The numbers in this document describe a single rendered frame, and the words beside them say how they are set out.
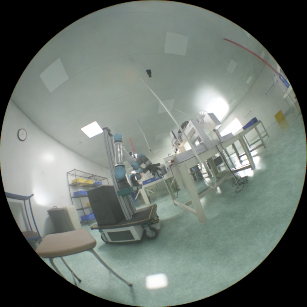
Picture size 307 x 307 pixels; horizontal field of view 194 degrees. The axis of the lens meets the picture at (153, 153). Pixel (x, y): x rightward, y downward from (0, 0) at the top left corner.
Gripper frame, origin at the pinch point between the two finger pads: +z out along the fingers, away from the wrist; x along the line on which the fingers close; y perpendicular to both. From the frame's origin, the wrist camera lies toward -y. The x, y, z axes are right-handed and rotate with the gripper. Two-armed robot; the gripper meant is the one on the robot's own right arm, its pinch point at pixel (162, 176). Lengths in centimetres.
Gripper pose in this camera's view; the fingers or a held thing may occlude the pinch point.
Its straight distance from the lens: 107.5
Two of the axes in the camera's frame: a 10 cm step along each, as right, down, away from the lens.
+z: 7.0, 7.1, -1.0
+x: 3.9, -5.0, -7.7
